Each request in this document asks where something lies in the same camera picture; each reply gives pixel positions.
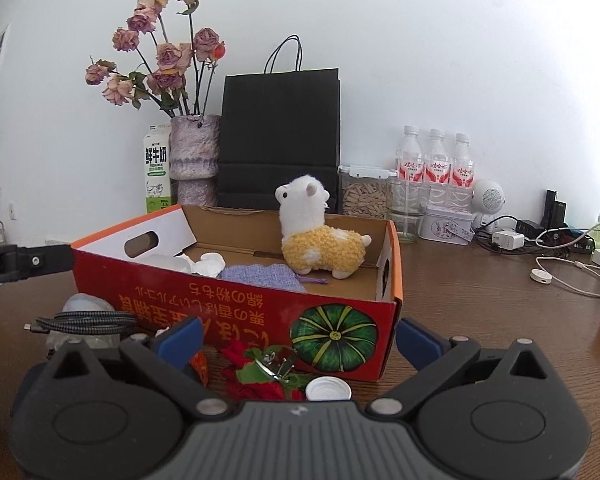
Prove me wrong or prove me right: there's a white crumpled tissue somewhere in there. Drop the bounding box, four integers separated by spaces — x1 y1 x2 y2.
192 252 227 277

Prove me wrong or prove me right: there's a black paper shopping bag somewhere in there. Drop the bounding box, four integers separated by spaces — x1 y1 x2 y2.
216 35 342 213

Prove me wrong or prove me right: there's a clear glass cup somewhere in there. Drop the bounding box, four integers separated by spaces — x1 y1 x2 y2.
386 180 431 245

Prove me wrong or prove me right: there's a white round speaker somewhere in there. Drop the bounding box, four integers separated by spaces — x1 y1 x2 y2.
472 180 506 231

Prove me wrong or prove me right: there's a silver metal clip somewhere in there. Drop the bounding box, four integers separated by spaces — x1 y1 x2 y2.
257 352 293 381

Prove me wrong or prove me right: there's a dried pink rose bouquet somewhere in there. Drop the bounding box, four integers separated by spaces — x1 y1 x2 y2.
85 0 227 120

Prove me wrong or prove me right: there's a white printed tin box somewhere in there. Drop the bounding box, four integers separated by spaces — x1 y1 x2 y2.
419 205 476 246

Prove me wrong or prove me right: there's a small orange object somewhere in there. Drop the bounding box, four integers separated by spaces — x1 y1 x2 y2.
190 352 210 386

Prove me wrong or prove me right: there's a white and green milk carton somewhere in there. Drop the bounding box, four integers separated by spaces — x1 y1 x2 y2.
142 125 172 215

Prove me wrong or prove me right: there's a red pumpkin print cardboard box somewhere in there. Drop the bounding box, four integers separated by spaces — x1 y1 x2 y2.
71 203 403 383

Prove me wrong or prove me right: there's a red artificial flower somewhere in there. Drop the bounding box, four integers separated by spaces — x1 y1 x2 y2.
220 338 306 402

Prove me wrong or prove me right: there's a black braided usb cable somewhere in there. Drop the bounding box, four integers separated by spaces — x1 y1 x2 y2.
24 311 138 337

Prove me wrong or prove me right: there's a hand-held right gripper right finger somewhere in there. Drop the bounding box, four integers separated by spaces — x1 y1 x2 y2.
370 317 561 417

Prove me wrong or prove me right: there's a white and yellow alpaca plush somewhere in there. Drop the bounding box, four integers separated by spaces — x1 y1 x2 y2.
275 174 373 279

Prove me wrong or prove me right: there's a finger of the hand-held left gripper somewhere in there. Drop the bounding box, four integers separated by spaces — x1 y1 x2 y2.
17 243 76 279

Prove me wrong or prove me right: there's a clear seed jar white lid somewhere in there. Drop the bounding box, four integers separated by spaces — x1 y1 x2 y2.
337 165 398 220

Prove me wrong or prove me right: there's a mottled grey ceramic vase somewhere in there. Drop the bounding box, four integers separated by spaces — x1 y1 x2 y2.
169 114 222 207

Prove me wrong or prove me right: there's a water bottle red label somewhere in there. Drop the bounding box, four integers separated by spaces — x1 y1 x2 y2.
396 126 426 186
424 129 452 188
450 133 476 191

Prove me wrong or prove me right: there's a purple fabric pouch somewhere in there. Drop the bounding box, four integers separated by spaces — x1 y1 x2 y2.
219 263 308 293

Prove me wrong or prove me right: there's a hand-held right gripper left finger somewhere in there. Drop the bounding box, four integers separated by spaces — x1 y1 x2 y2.
45 316 233 418

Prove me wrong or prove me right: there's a white charger cube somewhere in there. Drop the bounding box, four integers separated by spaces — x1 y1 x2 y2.
492 230 526 251

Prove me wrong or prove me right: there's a white puck charger cable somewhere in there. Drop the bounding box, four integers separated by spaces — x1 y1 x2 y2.
530 255 600 298

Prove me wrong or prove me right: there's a black power adapter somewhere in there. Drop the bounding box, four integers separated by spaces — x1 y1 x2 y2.
515 219 546 241

